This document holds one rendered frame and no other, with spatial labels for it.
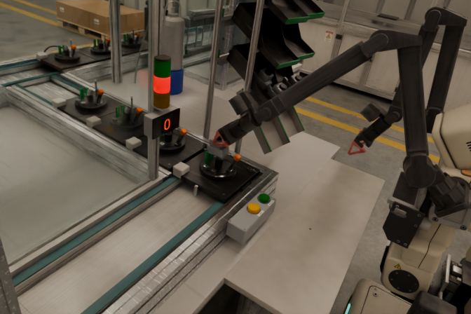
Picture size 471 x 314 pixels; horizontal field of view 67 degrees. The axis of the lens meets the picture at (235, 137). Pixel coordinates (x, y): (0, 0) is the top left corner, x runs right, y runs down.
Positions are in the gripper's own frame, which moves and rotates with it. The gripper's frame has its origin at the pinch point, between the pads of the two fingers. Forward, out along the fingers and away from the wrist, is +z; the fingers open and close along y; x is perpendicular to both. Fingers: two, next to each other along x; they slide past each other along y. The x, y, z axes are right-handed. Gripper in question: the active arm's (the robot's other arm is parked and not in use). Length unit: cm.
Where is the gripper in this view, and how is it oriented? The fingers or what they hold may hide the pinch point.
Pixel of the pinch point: (218, 140)
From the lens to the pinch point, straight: 130.2
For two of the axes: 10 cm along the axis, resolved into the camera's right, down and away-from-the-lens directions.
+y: -5.6, 3.5, -7.6
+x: 5.1, 8.6, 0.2
